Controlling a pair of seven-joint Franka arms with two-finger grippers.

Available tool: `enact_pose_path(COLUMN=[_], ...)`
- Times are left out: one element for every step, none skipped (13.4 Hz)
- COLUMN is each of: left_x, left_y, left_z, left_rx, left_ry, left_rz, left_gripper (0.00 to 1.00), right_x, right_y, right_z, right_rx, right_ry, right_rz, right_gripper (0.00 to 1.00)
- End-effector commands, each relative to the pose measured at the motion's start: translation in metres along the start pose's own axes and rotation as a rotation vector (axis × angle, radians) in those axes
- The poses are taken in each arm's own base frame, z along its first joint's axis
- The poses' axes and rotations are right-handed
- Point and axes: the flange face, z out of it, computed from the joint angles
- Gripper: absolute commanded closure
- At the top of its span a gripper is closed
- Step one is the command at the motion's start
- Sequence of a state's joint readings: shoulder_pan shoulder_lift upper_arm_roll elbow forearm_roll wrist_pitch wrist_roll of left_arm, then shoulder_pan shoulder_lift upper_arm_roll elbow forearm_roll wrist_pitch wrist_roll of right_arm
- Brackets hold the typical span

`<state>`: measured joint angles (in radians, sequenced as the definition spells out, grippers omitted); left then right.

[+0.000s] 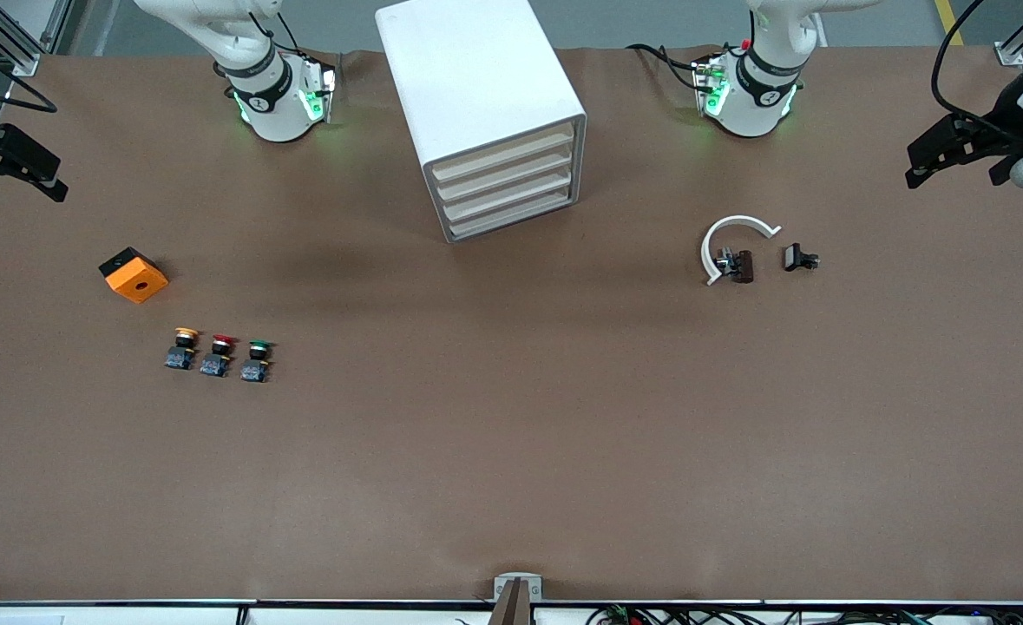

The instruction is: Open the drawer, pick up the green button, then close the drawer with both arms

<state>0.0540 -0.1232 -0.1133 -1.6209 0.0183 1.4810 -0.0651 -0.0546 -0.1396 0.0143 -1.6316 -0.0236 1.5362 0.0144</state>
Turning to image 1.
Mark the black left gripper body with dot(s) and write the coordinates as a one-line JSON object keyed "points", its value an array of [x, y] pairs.
{"points": [[1003, 119]]}

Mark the green push button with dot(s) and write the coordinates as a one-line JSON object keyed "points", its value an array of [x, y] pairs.
{"points": [[256, 360]]}

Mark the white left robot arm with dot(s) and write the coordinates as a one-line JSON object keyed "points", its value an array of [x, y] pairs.
{"points": [[754, 117]]}

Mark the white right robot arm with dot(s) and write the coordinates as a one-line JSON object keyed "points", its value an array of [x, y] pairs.
{"points": [[281, 126]]}

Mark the yellow push button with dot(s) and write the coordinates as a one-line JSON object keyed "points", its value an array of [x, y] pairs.
{"points": [[183, 347]]}

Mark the red push button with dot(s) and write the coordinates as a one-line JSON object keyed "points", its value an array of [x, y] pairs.
{"points": [[218, 354]]}

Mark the orange box with hole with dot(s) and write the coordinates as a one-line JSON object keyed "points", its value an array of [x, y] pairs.
{"points": [[138, 279]]}

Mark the white curved plastic clamp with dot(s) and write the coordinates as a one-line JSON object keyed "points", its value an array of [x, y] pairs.
{"points": [[737, 220]]}

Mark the brown table mat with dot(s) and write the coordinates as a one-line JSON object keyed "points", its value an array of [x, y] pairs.
{"points": [[511, 434]]}

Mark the black switch component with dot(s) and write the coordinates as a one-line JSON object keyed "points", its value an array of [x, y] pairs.
{"points": [[793, 257]]}

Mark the metal table edge bracket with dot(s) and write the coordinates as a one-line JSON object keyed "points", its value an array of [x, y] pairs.
{"points": [[518, 608]]}

